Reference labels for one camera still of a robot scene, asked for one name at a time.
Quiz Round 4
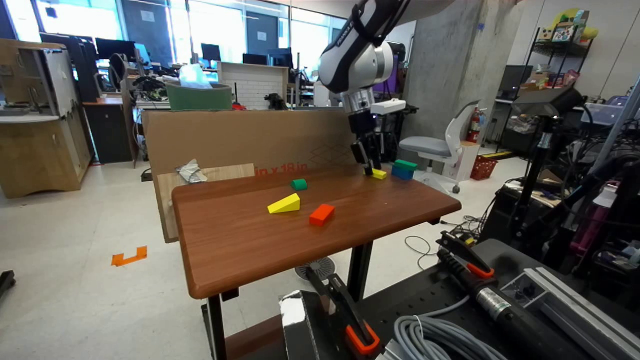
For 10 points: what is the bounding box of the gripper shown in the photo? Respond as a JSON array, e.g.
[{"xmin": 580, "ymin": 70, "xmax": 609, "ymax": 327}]
[{"xmin": 348, "ymin": 111, "xmax": 384, "ymax": 177}]

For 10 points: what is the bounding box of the white and grey office chair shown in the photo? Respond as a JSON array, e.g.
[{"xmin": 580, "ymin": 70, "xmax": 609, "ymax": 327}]
[{"xmin": 398, "ymin": 99, "xmax": 481, "ymax": 195}]

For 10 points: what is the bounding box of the orange rectangular block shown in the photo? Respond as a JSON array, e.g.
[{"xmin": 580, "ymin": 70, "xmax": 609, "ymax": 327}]
[{"xmin": 309, "ymin": 203, "xmax": 336, "ymax": 227}]

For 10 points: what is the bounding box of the yellow wedge block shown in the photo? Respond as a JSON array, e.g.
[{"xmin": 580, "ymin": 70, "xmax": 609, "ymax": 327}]
[{"xmin": 267, "ymin": 193, "xmax": 301, "ymax": 215}]

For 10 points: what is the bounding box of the red fire extinguisher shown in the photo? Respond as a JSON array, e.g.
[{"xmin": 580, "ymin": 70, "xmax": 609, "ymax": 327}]
[{"xmin": 467, "ymin": 106, "xmax": 483, "ymax": 144}]

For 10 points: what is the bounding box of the red basket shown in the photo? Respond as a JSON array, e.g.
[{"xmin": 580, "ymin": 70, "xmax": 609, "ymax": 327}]
[{"xmin": 470, "ymin": 155, "xmax": 499, "ymax": 181}]

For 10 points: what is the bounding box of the round grey floor plate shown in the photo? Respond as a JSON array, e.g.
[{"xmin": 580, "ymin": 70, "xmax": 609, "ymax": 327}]
[{"xmin": 294, "ymin": 256, "xmax": 337, "ymax": 281}]

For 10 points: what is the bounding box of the black clamp with orange grip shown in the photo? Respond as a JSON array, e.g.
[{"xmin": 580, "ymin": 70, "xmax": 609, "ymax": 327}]
[
  {"xmin": 435, "ymin": 230, "xmax": 496, "ymax": 280},
  {"xmin": 305, "ymin": 264, "xmax": 382, "ymax": 357}
]

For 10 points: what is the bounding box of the large cardboard sheet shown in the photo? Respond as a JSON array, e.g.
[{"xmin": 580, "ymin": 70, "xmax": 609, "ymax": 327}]
[{"xmin": 142, "ymin": 108, "xmax": 359, "ymax": 177}]

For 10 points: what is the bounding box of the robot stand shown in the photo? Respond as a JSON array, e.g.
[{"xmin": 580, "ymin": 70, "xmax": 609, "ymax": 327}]
[{"xmin": 280, "ymin": 238, "xmax": 640, "ymax": 360}]

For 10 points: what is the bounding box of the white brick pattern panel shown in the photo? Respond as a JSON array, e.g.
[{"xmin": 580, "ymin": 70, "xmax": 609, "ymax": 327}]
[{"xmin": 217, "ymin": 61, "xmax": 290, "ymax": 111}]

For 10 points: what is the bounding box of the monitor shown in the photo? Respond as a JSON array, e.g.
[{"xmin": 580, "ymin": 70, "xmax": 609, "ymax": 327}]
[{"xmin": 498, "ymin": 64, "xmax": 534, "ymax": 101}]

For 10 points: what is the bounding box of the crumpled silver wrapper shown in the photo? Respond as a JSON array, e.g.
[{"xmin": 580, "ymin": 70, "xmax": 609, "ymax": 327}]
[{"xmin": 176, "ymin": 159, "xmax": 208, "ymax": 184}]

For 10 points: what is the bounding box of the green bin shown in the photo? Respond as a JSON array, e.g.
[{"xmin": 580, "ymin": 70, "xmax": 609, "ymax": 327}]
[{"xmin": 165, "ymin": 80, "xmax": 234, "ymax": 112}]

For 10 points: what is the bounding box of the clear plastic bag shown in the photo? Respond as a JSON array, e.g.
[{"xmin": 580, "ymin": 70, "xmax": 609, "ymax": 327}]
[{"xmin": 178, "ymin": 63, "xmax": 214, "ymax": 90}]

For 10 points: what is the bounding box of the wooden board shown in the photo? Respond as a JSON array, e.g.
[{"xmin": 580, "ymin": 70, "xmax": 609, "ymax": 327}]
[{"xmin": 156, "ymin": 163, "xmax": 256, "ymax": 244}]

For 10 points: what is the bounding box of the black cabinet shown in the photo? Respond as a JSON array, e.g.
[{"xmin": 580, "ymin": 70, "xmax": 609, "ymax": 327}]
[{"xmin": 82, "ymin": 97, "xmax": 134, "ymax": 165}]

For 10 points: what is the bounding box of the row of monitors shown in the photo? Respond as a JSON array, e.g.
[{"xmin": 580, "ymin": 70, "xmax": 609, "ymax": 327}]
[{"xmin": 39, "ymin": 32, "xmax": 152, "ymax": 63}]

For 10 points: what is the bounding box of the wooden toy kitchen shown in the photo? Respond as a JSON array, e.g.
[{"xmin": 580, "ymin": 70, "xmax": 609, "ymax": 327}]
[{"xmin": 0, "ymin": 39, "xmax": 94, "ymax": 199}]

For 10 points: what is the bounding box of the camera on mount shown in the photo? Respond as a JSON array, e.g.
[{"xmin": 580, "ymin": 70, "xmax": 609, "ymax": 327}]
[{"xmin": 510, "ymin": 86, "xmax": 586, "ymax": 241}]

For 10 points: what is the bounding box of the coil of grey cable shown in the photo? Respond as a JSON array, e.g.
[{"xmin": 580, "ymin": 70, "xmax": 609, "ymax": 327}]
[{"xmin": 393, "ymin": 314, "xmax": 497, "ymax": 360}]

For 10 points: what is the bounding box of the black bar clamp handle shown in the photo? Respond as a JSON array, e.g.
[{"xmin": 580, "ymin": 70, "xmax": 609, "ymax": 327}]
[{"xmin": 437, "ymin": 248, "xmax": 593, "ymax": 360}]

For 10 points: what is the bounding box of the black wire shelf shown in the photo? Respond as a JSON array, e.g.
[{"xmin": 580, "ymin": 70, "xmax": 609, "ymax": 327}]
[{"xmin": 530, "ymin": 26, "xmax": 597, "ymax": 98}]

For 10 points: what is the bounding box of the aluminium extrusion rail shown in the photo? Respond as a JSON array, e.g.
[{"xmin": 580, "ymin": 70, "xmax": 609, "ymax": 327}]
[{"xmin": 525, "ymin": 267, "xmax": 640, "ymax": 360}]

